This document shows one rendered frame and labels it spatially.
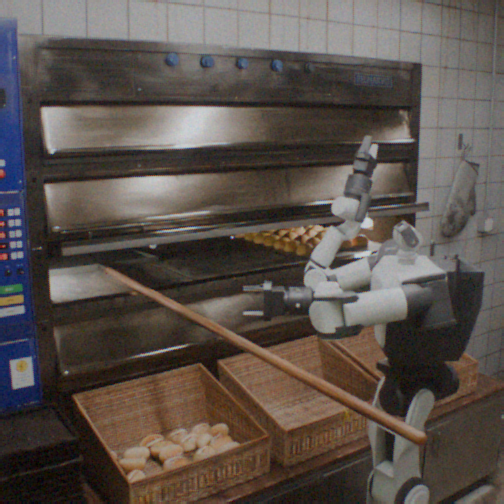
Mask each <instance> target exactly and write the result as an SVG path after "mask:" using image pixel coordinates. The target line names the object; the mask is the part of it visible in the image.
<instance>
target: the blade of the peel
mask: <svg viewBox="0 0 504 504"><path fill-rule="evenodd" d="M48 260H49V275H50V277H53V276H61V275H68V274H75V273H82V272H90V271H97V270H98V263H100V262H106V263H108V264H109V265H111V266H112V268H119V267H126V266H133V265H140V264H148V263H155V262H158V256H156V255H152V254H148V253H145V252H141V251H137V250H133V249H129V248H126V249H118V250H110V251H102V252H94V253H86V254H78V255H70V256H61V257H53V258H48Z"/></svg>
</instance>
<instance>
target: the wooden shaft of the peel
mask: <svg viewBox="0 0 504 504"><path fill-rule="evenodd" d="M106 273H108V274H110V275H111V276H113V277H115V278H116V279H118V280H120V281H122V282H123V283H125V284H127V285H129V286H131V287H132V288H134V289H136V290H138V291H139V292H141V293H143V294H145V295H146V296H148V297H150V298H152V299H153V300H155V301H157V302H159V303H160V304H162V305H164V306H166V307H167V308H169V309H171V310H173V311H175V312H176V313H178V314H180V315H182V316H183V317H185V318H187V319H189V320H191V321H192V322H194V323H196V324H198V325H199V326H201V327H203V328H205V329H207V330H208V331H210V332H212V333H214V334H215V335H217V336H219V337H221V338H223V339H224V340H226V341H228V342H230V343H231V344H233V345H235V346H237V347H239V348H240V349H242V350H244V351H246V352H248V353H249V354H251V355H253V356H255V357H257V358H258V359H260V360H262V361H264V362H266V363H267V364H269V365H271V366H273V367H275V368H276V369H278V370H280V371H282V372H284V373H285V374H287V375H289V376H291V377H293V378H295V379H296V380H298V381H300V382H302V383H304V384H305V385H307V386H309V387H311V388H313V389H314V390H316V391H318V392H320V393H322V394H324V395H325V396H327V397H329V398H331V399H333V400H335V401H336V402H338V403H340V404H342V405H344V406H345V407H347V408H349V409H351V410H353V411H355V412H356V413H358V414H360V415H362V416H364V417H366V418H367V419H369V420H371V421H373V422H375V423H377V424H379V425H380V426H382V427H384V428H386V429H388V430H390V431H391V432H393V433H395V434H397V435H399V436H401V437H403V438H404V439H406V440H408V441H410V442H412V443H414V444H415V445H418V446H422V445H424V444H425V442H426V440H427V436H426V434H425V433H424V432H422V431H420V430H418V429H416V428H414V427H412V426H410V425H408V424H406V423H404V422H402V421H401V420H399V419H397V418H395V417H393V416H391V415H389V414H387V413H385V412H383V411H381V410H379V409H377V408H375V407H373V406H372V405H370V404H368V403H366V402H364V401H362V400H360V399H358V398H356V397H354V396H352V395H350V394H348V393H347V392H345V391H343V390H341V389H339V388H337V387H335V386H333V385H331V384H329V383H327V382H325V381H324V380H322V379H320V378H318V377H316V376H314V375H312V374H310V373H308V372H306V371H304V370H303V369H301V368H299V367H297V366H295V365H293V364H291V363H289V362H287V361H285V360H284V359H282V358H280V357H278V356H276V355H274V354H272V353H270V352H268V351H267V350H265V349H263V348H261V347H259V346H257V345H255V344H253V343H251V342H250V341H248V340H246V339H244V338H242V337H240V336H238V335H236V334H234V333H233V332H231V331H229V330H227V329H225V328H223V327H221V326H219V325H218V324H216V323H214V322H212V321H210V320H208V319H206V318H204V317H203V316H201V315H199V314H197V313H195V312H193V311H191V310H189V309H188V308H186V307H184V306H182V305H180V304H178V303H176V302H175V301H173V300H171V299H169V298H167V297H165V296H163V295H162V294H160V293H158V292H156V291H154V290H152V289H150V288H149V287H147V286H145V285H143V284H141V283H139V282H137V281H136V280H134V279H132V278H130V277H128V276H126V275H125V274H123V273H121V272H119V271H117V270H115V269H113V268H112V267H107V268H106Z"/></svg>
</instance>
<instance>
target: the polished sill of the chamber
mask: <svg viewBox="0 0 504 504"><path fill-rule="evenodd" d="M376 253H378V250H375V251H369V252H363V253H357V254H351V255H345V256H339V257H334V259H333V261H332V262H331V264H330V265H329V267H328V268H329V269H331V270H332V269H337V268H340V267H343V266H345V265H347V264H351V263H353V262H356V261H359V260H360V259H361V260H362V259H363V258H365V257H368V256H371V255H373V254H376ZM308 263H309V262H303V263H297V264H291V265H285V266H279V267H273V268H267V269H260V270H254V271H248V272H242V273H236V274H230V275H224V276H218V277H212V278H206V279H200V280H194V281H188V282H182V283H176V284H169V285H163V286H157V287H151V288H150V289H152V290H154V291H156V292H158V293H160V294H162V295H163V296H165V297H167V298H169V299H170V298H176V297H181V296H187V295H192V294H198V293H204V292H209V291H215V290H221V289H226V288H232V287H237V286H243V285H249V284H254V283H260V282H264V280H266V281H271V280H276V279H282V278H287V277H293V276H299V275H304V273H305V269H306V266H307V264H308ZM153 301H155V300H153V299H152V298H150V297H148V296H146V295H145V294H143V293H141V292H139V291H138V290H133V291H127V292H121V293H114V294H108V295H102V296H96V297H90V298H84V299H78V300H71V301H65V302H59V303H53V304H52V315H53V319H56V318H62V317H68V316H73V315H79V314H85V313H90V312H96V311H102V310H108V309H113V308H119V307H125V306H130V305H136V304H142V303H147V302H153Z"/></svg>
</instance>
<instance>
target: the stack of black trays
mask: <svg viewBox="0 0 504 504"><path fill-rule="evenodd" d="M81 441H82V437H81V436H80V434H79V433H78V432H77V430H76V429H75V427H74V426H73V425H72V423H71V422H70V420H69V419H68V418H67V416H66V415H65V413H64V412H63V411H62V409H61V408H60V406H59V405H58V404H57V402H54V403H49V404H45V405H40V406H35V407H30V408H26V409H21V410H16V411H12V412H7V413H2V414H0V504H88V503H87V501H86V499H87V498H86V496H85V493H86V491H85V490H84V488H83V486H86V483H85V481H84V479H85V477H84V475H83V474H82V473H84V472H83V470H82V468H81V467H80V466H83V465H84V463H83V460H84V459H83V458H82V456H81V454H80V453H81V452H83V450H82V448H81V447H80V446H81V445H83V444H82V443H81Z"/></svg>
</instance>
